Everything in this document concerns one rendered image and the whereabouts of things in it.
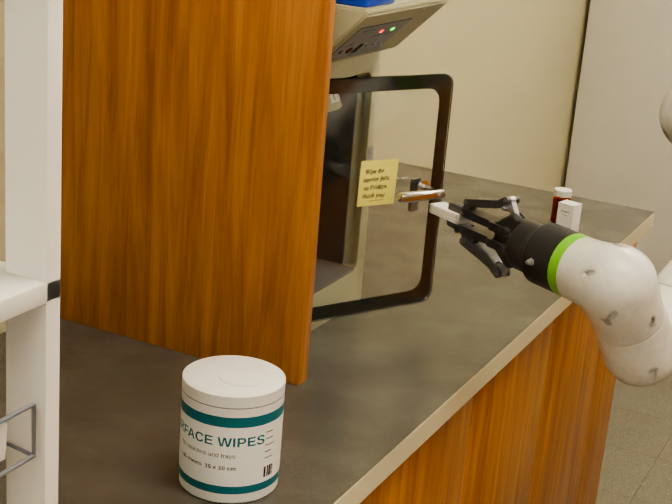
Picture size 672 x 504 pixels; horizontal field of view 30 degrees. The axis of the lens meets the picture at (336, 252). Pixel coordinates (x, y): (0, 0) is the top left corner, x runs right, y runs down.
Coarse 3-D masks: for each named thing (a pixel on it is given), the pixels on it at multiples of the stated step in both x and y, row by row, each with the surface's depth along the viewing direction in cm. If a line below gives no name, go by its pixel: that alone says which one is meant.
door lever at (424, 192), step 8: (424, 184) 209; (408, 192) 203; (416, 192) 203; (424, 192) 204; (432, 192) 205; (440, 192) 206; (400, 200) 202; (408, 200) 202; (416, 200) 203; (424, 200) 204
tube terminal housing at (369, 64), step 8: (360, 56) 209; (368, 56) 212; (376, 56) 215; (336, 64) 202; (344, 64) 204; (352, 64) 207; (360, 64) 210; (368, 64) 213; (376, 64) 216; (336, 72) 202; (344, 72) 205; (352, 72) 208; (360, 72) 210; (368, 72) 214; (376, 72) 216; (312, 328) 214
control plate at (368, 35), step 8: (384, 24) 193; (392, 24) 196; (400, 24) 200; (360, 32) 187; (368, 32) 191; (376, 32) 194; (384, 32) 198; (392, 32) 202; (352, 40) 189; (360, 40) 192; (368, 40) 196; (376, 40) 200; (384, 40) 203; (344, 48) 190; (360, 48) 197; (368, 48) 201; (376, 48) 205; (336, 56) 192; (344, 56) 195
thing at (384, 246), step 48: (336, 96) 194; (384, 96) 199; (432, 96) 205; (336, 144) 197; (384, 144) 202; (432, 144) 208; (336, 192) 200; (336, 240) 202; (384, 240) 208; (432, 240) 215; (336, 288) 206; (384, 288) 212
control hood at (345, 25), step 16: (400, 0) 195; (416, 0) 197; (432, 0) 202; (336, 16) 183; (352, 16) 182; (368, 16) 182; (384, 16) 188; (400, 16) 195; (416, 16) 203; (336, 32) 184; (352, 32) 185; (400, 32) 206; (336, 48) 187; (384, 48) 210
